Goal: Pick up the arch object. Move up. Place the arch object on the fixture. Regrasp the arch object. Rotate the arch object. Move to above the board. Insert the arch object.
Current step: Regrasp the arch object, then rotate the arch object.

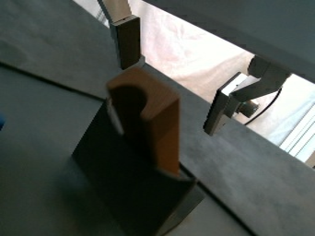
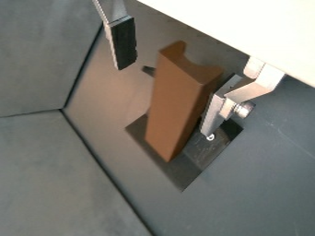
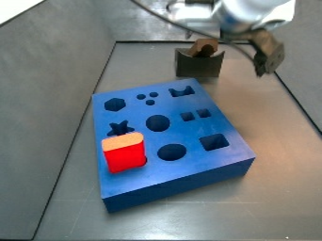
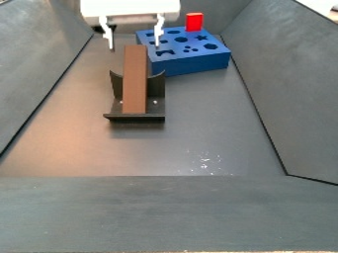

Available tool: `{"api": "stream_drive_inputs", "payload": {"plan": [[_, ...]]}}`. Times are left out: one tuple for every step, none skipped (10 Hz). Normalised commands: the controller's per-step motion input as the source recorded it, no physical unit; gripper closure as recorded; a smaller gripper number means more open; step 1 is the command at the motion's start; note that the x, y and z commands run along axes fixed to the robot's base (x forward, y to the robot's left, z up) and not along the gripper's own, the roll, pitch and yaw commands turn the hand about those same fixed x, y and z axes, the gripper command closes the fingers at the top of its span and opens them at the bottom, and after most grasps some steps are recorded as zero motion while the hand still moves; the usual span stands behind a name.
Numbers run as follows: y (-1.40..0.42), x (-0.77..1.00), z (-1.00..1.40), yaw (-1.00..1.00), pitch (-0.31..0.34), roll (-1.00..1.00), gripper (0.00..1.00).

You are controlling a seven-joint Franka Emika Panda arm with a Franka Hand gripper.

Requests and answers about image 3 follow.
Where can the brown arch block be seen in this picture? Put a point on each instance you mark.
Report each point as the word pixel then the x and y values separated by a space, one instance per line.
pixel 204 48

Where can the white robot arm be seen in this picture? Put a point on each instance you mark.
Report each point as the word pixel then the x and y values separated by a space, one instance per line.
pixel 234 16

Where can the blue foam shape-sorter board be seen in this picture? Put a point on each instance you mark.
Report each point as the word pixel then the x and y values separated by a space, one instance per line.
pixel 193 147

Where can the dark grey curved fixture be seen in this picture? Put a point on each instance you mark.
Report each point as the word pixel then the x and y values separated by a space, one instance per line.
pixel 190 66

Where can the red block with tan top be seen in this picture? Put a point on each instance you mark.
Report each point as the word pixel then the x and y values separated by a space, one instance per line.
pixel 123 152

